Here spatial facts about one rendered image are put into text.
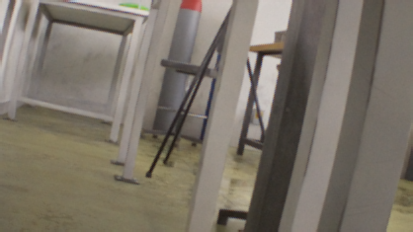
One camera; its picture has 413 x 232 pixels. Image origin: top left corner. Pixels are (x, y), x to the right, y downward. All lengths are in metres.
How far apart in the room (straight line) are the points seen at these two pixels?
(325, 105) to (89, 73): 6.00
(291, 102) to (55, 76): 5.23
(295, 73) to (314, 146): 0.88
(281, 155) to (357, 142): 0.99
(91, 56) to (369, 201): 6.13
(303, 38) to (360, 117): 1.00
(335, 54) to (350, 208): 0.19
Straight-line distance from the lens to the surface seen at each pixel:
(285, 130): 1.53
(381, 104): 0.55
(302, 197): 0.67
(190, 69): 5.18
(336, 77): 0.67
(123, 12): 4.41
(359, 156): 0.54
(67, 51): 6.62
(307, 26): 1.55
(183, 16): 6.47
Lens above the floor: 0.41
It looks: 1 degrees down
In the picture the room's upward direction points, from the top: 12 degrees clockwise
